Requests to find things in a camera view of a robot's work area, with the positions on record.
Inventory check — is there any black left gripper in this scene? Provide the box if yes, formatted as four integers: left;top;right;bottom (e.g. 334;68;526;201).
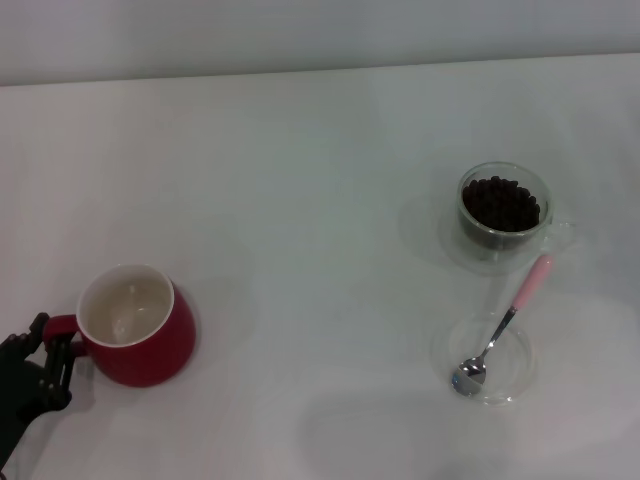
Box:
0;312;79;476

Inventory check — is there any red ceramic mug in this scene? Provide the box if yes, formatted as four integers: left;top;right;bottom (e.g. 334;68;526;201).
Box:
45;263;197;389

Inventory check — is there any clear glass cup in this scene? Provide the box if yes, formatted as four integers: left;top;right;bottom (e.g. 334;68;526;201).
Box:
455;160;577;252

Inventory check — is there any small clear glass dish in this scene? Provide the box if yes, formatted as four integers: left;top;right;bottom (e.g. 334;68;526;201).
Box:
430;312;539;407

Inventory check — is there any pink handled metal spoon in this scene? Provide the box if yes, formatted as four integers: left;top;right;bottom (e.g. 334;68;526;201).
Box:
451;253;555;398

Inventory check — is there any coffee beans pile in glass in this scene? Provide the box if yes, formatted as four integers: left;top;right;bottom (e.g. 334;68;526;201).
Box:
460;175;541;234

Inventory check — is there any clear glass saucer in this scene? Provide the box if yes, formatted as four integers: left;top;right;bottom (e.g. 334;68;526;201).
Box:
438;197;584;275

